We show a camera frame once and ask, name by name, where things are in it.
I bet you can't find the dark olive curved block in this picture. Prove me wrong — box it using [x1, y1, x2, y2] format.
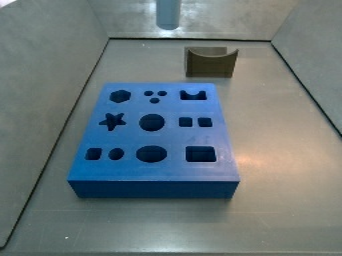
[185, 47, 240, 78]

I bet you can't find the grey-blue oval peg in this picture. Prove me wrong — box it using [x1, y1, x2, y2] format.
[157, 0, 182, 30]

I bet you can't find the blue shape sorter block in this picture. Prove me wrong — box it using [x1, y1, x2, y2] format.
[67, 83, 241, 198]

